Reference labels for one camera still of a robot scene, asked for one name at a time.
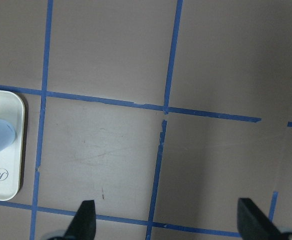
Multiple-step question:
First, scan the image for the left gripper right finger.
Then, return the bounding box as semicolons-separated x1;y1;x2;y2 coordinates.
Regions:
237;198;288;240

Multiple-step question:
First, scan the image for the cream plastic tray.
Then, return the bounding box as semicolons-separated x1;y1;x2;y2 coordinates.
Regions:
0;90;26;201

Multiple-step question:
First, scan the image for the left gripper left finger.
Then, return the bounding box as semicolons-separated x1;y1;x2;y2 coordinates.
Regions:
63;200;96;240

